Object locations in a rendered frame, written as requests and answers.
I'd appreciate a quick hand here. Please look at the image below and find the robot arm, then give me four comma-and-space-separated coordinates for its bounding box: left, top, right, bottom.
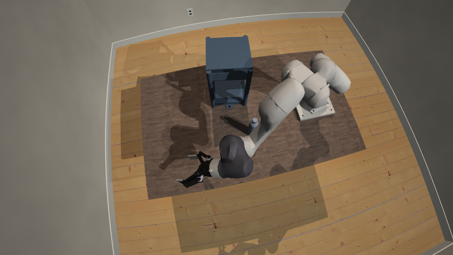
209, 53, 351, 179

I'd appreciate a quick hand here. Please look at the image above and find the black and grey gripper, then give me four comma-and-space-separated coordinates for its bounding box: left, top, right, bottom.
175, 151, 213, 188

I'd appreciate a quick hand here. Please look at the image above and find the dark blue shelving unit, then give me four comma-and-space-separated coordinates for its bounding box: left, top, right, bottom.
206, 35, 253, 109

